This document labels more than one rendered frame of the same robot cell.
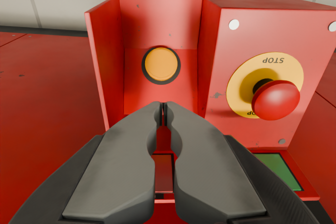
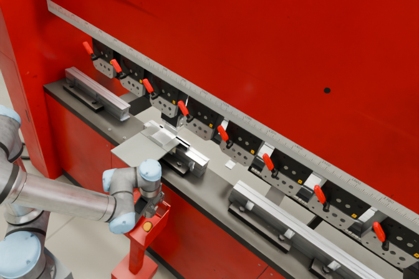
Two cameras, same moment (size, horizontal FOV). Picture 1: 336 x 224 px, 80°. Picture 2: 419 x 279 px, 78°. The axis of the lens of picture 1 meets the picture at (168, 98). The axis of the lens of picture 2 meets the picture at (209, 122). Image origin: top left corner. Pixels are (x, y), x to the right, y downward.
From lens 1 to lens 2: 1.10 m
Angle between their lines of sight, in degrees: 21
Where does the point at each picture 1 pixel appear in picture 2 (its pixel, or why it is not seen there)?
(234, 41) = not seen: hidden behind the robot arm
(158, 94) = (153, 220)
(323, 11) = not seen: hidden behind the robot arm
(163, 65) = (146, 225)
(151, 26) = (143, 236)
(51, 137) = (196, 229)
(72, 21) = not seen: outside the picture
